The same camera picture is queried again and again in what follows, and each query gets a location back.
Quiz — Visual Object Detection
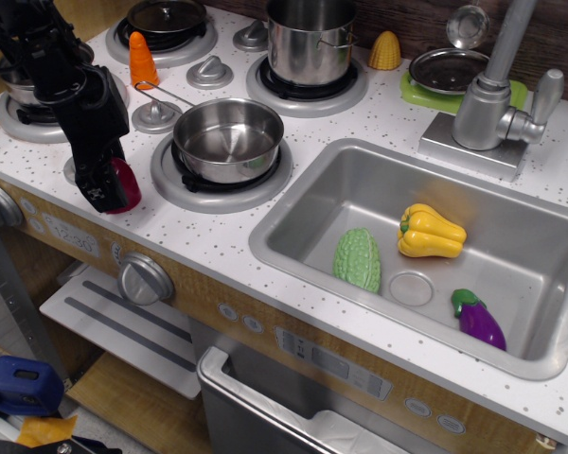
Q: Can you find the back right stove burner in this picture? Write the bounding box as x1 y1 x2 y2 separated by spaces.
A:
246 57 368 118

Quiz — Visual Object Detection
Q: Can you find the purple toy eggplant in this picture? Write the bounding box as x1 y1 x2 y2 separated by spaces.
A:
451 288 506 351

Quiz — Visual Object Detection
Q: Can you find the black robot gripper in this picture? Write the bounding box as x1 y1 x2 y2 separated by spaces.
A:
34 64 130 213

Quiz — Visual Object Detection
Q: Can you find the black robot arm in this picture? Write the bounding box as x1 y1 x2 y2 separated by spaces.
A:
0 1 141 213

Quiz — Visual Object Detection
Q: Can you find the yellow toy corn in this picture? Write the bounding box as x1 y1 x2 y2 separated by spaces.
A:
367 30 401 71

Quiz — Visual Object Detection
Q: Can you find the green toy bitter gourd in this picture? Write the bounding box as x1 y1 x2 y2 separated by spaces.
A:
332 228 382 293

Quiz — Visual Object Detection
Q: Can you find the front right stove burner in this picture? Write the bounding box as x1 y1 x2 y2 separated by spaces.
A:
150 134 293 214

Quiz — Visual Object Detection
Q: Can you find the green plastic board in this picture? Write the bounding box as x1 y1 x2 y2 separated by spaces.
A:
399 72 528 114

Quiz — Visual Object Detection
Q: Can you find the steel pan lid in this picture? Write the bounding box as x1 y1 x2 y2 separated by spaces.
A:
409 48 489 95

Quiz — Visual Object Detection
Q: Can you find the grey stove knob front left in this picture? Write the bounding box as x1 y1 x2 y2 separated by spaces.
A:
62 157 77 186

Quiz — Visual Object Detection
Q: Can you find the grey stove knob upper middle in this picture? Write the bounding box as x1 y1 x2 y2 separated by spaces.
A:
186 56 234 90

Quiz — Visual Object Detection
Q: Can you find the white oven shelf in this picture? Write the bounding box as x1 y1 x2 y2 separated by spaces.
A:
40 265 200 400

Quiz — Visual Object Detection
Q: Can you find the yellow toy bell pepper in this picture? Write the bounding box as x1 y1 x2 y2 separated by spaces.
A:
398 203 467 258

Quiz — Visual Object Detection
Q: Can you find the grey oven dial large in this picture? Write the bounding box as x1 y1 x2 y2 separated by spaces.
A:
117 252 174 306

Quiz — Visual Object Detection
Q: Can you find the steel ladle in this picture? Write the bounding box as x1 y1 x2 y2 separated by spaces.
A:
446 1 490 49

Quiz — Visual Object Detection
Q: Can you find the back left stove burner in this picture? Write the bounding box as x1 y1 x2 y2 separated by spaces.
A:
105 19 218 69

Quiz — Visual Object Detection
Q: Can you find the grey stove knob centre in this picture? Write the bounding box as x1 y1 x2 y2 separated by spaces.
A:
132 100 182 134

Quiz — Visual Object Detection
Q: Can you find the small steel pot left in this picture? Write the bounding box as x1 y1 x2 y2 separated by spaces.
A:
0 42 96 109

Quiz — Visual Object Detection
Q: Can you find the grey stove knob back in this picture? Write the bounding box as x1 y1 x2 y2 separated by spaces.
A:
233 20 268 52

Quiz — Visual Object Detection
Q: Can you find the steel saucepan with handle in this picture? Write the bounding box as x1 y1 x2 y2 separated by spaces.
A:
133 80 285 184

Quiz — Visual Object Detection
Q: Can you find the orange toy carrot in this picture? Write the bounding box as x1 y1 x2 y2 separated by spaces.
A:
129 31 160 90

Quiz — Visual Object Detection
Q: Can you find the grey dishwasher door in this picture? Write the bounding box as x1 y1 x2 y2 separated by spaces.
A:
197 346 441 453

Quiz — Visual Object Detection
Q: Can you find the silver toy faucet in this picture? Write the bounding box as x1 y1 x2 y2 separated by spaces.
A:
418 1 564 182

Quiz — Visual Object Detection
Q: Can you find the front left stove burner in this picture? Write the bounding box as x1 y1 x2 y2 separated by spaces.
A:
0 70 132 145

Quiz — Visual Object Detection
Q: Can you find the red toy sweet potato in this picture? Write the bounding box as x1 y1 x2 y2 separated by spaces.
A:
107 158 142 214

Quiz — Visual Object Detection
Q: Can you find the stove burner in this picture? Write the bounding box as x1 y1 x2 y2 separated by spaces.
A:
105 19 218 69
0 70 132 145
246 57 368 118
150 134 293 214

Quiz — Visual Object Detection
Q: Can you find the black pot lid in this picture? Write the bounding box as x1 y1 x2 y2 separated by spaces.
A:
127 1 206 33

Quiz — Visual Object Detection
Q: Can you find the blue clamp tool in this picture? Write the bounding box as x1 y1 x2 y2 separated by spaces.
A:
0 356 65 416

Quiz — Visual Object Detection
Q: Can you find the tall steel stock pot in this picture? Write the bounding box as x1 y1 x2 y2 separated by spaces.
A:
266 0 357 86

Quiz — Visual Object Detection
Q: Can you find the grey stove knob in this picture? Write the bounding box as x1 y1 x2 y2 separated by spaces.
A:
186 56 234 90
62 157 77 186
132 100 182 134
233 20 268 52

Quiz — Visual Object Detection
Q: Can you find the grey toy sink basin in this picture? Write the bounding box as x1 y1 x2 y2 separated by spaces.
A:
249 139 568 380

